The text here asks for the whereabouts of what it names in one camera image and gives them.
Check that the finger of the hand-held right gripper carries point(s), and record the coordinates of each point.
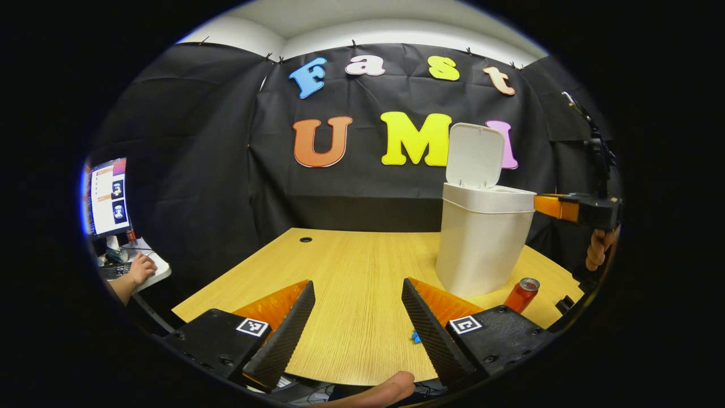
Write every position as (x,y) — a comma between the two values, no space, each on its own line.
(558,208)

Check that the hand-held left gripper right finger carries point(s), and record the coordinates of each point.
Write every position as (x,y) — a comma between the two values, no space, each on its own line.
(430,340)

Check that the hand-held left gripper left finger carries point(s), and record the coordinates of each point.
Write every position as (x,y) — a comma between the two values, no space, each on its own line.
(286,340)

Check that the blue paper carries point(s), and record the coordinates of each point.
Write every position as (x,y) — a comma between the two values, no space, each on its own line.
(416,338)

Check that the white desktop garbage bin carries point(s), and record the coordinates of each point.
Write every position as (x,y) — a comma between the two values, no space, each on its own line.
(481,243)

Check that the red pop can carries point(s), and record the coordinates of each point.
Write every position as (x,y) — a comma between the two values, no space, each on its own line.
(518,297)

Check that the wooden desktop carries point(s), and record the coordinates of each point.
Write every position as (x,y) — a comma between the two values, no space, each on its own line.
(351,283)

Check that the small black block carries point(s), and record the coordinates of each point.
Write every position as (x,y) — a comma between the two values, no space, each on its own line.
(565,305)

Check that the white side desk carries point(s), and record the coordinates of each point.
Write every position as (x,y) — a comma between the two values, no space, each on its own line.
(158,272)

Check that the black keyboard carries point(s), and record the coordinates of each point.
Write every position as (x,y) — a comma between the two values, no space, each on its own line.
(116,271)

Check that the small red bottle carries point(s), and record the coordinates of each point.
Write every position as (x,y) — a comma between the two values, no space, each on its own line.
(131,235)

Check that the computer monitor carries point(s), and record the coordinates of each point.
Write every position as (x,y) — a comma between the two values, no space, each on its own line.
(107,198)

